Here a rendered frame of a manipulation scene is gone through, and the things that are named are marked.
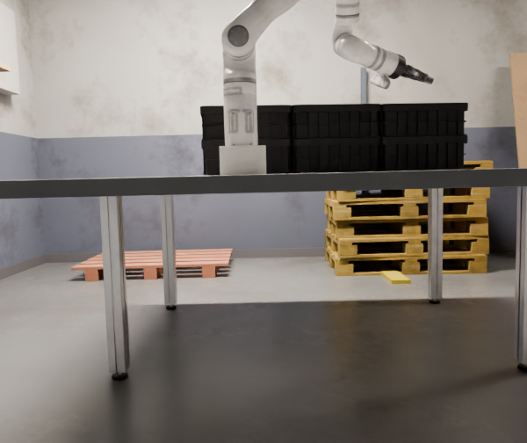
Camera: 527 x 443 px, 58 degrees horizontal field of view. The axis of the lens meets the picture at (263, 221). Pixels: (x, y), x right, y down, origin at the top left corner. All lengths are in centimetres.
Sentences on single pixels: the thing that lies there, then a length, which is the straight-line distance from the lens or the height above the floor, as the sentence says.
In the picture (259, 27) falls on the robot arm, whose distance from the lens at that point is 135.
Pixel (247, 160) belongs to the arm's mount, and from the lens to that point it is 128.
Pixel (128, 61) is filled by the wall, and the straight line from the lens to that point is 451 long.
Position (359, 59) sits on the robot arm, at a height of 104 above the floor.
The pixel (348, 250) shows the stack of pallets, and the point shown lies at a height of 18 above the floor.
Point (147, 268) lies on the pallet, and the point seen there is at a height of 8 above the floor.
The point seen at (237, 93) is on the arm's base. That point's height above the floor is 92.
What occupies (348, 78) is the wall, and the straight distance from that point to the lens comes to 438.
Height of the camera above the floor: 69
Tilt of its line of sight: 5 degrees down
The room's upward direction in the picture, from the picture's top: 1 degrees counter-clockwise
